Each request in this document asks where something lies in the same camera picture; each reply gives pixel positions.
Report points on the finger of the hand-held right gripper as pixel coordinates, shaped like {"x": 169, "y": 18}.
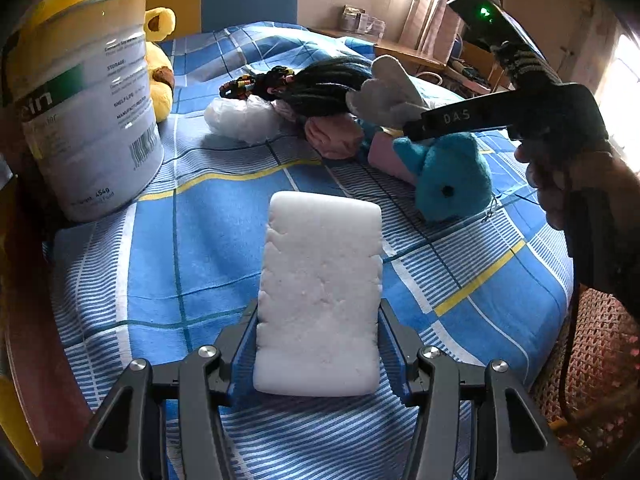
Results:
{"x": 460, "y": 119}

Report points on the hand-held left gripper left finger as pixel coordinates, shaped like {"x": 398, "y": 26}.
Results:
{"x": 241, "y": 355}

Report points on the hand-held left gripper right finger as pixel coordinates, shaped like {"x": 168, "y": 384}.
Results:
{"x": 395, "y": 355}

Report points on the blue plush toy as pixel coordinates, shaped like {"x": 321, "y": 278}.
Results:
{"x": 450, "y": 175}

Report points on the white sponge block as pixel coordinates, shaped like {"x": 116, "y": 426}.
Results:
{"x": 320, "y": 285}

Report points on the clear plastic bag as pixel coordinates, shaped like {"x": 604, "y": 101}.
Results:
{"x": 240, "y": 120}

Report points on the person's right hand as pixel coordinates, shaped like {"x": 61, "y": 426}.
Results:
{"x": 545, "y": 180}

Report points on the black white striped sock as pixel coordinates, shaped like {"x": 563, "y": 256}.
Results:
{"x": 525, "y": 65}

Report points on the pink curtain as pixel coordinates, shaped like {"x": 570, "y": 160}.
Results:
{"x": 435, "y": 5}

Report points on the blue plaid bedsheet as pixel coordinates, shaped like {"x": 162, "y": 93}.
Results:
{"x": 210, "y": 240}

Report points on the pink rolled towel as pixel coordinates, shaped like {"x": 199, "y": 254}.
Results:
{"x": 335, "y": 137}

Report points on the clear plastic containers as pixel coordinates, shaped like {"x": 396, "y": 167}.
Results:
{"x": 362, "y": 20}

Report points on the wicker chair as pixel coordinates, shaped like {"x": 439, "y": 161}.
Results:
{"x": 600, "y": 360}

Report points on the white tin can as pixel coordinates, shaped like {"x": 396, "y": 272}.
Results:
{"x": 85, "y": 125}

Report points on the yellow plush toy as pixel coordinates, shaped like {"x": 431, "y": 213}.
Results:
{"x": 160, "y": 85}

